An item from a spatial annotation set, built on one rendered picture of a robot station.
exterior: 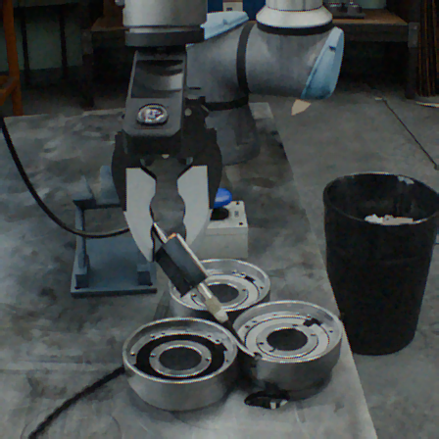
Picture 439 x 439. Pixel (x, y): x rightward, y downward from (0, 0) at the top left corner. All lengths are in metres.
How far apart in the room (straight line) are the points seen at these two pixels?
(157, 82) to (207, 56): 0.53
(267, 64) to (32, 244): 0.43
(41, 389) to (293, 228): 0.43
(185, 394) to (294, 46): 0.60
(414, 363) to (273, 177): 1.08
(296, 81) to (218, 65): 0.12
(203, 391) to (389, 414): 1.28
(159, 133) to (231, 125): 0.61
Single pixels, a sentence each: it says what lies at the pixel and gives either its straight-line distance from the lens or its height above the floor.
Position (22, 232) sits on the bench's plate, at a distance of 1.02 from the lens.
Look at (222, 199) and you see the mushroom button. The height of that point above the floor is 0.87.
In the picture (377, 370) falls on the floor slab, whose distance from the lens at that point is 2.05.
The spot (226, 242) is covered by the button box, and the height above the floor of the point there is 0.83.
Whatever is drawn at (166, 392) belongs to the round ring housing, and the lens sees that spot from 0.66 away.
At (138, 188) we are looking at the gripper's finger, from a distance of 0.67.
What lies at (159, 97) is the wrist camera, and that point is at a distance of 0.60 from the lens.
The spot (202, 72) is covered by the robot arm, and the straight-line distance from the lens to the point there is 1.15.
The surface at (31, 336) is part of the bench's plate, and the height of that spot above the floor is 0.80.
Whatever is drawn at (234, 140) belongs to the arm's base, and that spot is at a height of 0.84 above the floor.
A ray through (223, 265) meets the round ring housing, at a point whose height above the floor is 0.83.
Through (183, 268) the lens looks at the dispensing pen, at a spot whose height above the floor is 0.91.
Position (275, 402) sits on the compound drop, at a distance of 0.68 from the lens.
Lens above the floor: 1.24
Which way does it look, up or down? 26 degrees down
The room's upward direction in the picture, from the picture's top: 1 degrees counter-clockwise
